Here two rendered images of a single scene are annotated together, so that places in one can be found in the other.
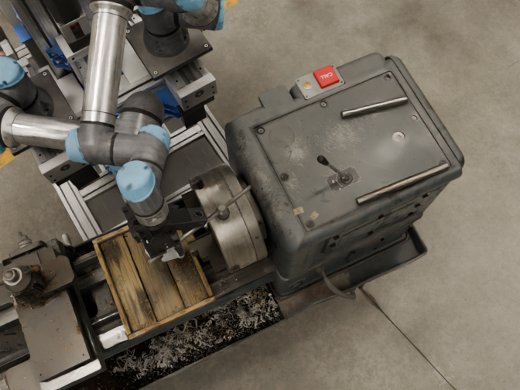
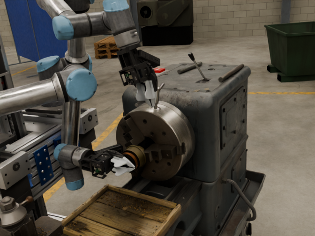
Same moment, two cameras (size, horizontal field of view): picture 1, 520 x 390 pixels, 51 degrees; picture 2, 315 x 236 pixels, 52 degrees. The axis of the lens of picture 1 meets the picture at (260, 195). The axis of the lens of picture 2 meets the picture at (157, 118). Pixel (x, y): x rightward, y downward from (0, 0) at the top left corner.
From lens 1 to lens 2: 137 cm
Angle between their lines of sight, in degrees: 52
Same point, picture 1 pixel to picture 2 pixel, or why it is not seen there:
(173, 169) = not seen: outside the picture
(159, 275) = (126, 218)
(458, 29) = not seen: hidden behind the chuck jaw
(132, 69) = (38, 128)
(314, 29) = (112, 178)
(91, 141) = (72, 14)
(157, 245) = (141, 66)
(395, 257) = (253, 190)
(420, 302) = not seen: outside the picture
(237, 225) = (169, 111)
